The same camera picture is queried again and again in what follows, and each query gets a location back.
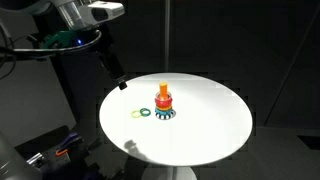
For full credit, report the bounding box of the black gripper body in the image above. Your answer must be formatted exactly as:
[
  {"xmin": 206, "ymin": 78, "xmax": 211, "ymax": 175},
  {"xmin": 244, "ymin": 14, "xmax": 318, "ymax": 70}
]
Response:
[{"xmin": 95, "ymin": 24, "xmax": 118, "ymax": 69}]

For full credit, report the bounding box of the black white checkered base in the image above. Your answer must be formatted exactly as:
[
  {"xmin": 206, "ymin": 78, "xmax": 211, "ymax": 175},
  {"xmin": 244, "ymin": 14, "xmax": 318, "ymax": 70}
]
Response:
[{"xmin": 155, "ymin": 111, "xmax": 175, "ymax": 121}]

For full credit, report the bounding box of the grey vertical background pole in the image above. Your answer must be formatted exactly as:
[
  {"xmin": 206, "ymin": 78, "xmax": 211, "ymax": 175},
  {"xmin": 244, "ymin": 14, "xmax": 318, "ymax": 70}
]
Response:
[{"xmin": 164, "ymin": 0, "xmax": 171, "ymax": 73}]

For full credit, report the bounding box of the purple tool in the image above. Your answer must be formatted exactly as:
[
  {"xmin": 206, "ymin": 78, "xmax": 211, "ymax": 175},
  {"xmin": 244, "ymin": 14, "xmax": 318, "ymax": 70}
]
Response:
[{"xmin": 59, "ymin": 132, "xmax": 80, "ymax": 150}]

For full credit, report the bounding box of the black equipment box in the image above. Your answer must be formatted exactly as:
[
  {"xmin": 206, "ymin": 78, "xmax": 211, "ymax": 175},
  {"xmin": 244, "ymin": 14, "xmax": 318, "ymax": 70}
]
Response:
[{"xmin": 14, "ymin": 124, "xmax": 103, "ymax": 180}]

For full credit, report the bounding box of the silver metal block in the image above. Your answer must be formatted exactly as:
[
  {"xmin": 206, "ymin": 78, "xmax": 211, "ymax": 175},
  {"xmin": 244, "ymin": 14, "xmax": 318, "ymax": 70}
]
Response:
[{"xmin": 26, "ymin": 152, "xmax": 45, "ymax": 166}]

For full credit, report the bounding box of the yellow green toothed ring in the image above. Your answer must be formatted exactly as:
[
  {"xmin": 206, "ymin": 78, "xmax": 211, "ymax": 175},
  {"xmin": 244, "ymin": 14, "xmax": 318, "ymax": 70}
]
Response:
[{"xmin": 130, "ymin": 109, "xmax": 143, "ymax": 119}]

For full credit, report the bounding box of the dark green toothed ring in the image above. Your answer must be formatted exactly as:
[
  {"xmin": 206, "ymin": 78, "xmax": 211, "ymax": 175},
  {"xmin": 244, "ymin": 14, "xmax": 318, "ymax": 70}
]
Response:
[{"xmin": 139, "ymin": 107, "xmax": 152, "ymax": 117}]

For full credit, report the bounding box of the orange stacking post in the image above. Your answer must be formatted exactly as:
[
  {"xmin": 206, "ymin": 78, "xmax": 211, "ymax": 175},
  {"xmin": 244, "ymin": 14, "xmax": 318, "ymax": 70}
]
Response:
[{"xmin": 158, "ymin": 81, "xmax": 168, "ymax": 100}]

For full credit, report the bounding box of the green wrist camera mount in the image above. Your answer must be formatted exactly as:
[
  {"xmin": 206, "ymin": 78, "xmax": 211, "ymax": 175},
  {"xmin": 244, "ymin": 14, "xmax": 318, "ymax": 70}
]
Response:
[{"xmin": 42, "ymin": 29, "xmax": 80, "ymax": 50}]

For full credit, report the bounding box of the red stacking ring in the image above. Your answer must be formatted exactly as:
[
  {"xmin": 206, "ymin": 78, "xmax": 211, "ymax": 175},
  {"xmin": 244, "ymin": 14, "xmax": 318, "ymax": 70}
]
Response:
[{"xmin": 154, "ymin": 96, "xmax": 174, "ymax": 107}]

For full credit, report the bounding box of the orange yellow stacking ring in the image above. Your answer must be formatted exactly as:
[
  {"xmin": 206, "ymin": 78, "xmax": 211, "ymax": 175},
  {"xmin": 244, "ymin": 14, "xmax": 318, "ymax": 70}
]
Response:
[{"xmin": 155, "ymin": 104, "xmax": 173, "ymax": 112}]

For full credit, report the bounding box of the blue stacking ring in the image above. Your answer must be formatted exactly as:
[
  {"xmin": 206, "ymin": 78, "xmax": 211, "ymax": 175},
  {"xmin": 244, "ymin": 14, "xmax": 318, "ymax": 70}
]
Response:
[{"xmin": 154, "ymin": 107, "xmax": 174, "ymax": 116}]

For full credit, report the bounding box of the orange handle tool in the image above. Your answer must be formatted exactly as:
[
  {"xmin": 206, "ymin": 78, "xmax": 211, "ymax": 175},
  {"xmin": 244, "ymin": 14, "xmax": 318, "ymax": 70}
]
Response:
[{"xmin": 55, "ymin": 148, "xmax": 69, "ymax": 157}]

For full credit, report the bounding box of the thin dark hanging cable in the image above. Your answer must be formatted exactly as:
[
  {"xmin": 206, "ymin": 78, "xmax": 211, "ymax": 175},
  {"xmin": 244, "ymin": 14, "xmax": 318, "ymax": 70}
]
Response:
[{"xmin": 0, "ymin": 18, "xmax": 18, "ymax": 81}]

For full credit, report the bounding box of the white table pedestal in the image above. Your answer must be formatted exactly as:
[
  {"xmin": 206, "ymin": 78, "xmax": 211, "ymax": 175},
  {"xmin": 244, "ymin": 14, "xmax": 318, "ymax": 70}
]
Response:
[{"xmin": 141, "ymin": 164, "xmax": 198, "ymax": 180}]

